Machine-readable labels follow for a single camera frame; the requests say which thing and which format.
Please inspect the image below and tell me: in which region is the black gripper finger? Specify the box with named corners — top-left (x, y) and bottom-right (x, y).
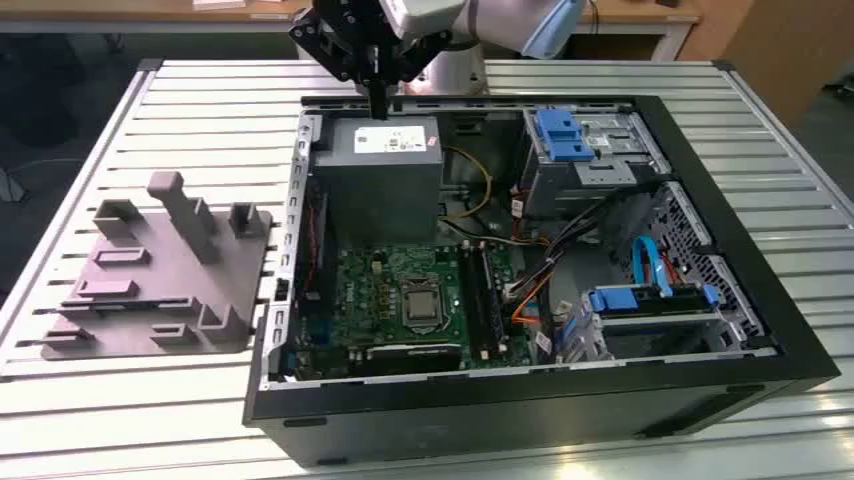
top-left (378, 30), bottom-right (456, 121)
top-left (288, 9), bottom-right (381, 121)

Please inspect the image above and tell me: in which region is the grey power supply unit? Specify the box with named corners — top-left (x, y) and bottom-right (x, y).
top-left (312, 117), bottom-right (446, 246)

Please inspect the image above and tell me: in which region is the silver drive cage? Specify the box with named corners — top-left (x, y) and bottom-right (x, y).
top-left (520, 107), bottom-right (673, 219)

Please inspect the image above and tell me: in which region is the black office chair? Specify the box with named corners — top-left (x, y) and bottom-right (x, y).
top-left (0, 32), bottom-right (129, 149)

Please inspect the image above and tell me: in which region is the CPU socket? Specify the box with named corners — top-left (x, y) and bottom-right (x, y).
top-left (397, 276), bottom-right (450, 335)

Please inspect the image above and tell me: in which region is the green motherboard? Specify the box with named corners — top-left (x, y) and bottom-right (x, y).
top-left (286, 239), bottom-right (536, 376)

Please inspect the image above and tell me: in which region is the silver CPU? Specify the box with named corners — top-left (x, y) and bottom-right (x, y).
top-left (404, 291), bottom-right (442, 324)

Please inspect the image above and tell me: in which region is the wooden cabinet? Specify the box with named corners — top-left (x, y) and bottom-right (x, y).
top-left (680, 0), bottom-right (854, 126)

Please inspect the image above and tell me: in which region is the hard disk in blue carrier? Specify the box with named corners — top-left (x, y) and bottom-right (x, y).
top-left (586, 283), bottom-right (721, 317)

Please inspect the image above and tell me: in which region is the black graphics card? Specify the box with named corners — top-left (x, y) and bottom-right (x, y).
top-left (364, 341), bottom-right (464, 374)

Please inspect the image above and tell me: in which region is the grey parts rack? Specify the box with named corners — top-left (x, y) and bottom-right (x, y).
top-left (39, 170), bottom-right (277, 361)

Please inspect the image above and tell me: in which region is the black PC case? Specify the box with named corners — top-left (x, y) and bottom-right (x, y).
top-left (241, 93), bottom-right (843, 469)

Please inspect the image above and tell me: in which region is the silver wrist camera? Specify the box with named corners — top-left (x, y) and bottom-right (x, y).
top-left (380, 0), bottom-right (464, 41)

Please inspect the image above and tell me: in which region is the blue drive bracket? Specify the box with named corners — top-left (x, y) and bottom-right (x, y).
top-left (537, 109), bottom-right (596, 162)

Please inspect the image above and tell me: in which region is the yellow wire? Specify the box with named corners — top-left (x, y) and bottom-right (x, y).
top-left (444, 146), bottom-right (496, 220)

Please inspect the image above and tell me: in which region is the black wire bundle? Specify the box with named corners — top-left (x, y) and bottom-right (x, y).
top-left (544, 192), bottom-right (646, 269)

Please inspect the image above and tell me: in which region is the orange wire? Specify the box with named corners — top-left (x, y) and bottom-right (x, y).
top-left (512, 299), bottom-right (544, 329)

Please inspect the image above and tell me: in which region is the blue SATA wire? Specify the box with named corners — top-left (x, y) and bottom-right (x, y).
top-left (630, 233), bottom-right (677, 296)

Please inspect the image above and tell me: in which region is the silver disk bay frame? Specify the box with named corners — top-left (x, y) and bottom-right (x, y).
top-left (580, 284), bottom-right (763, 361)

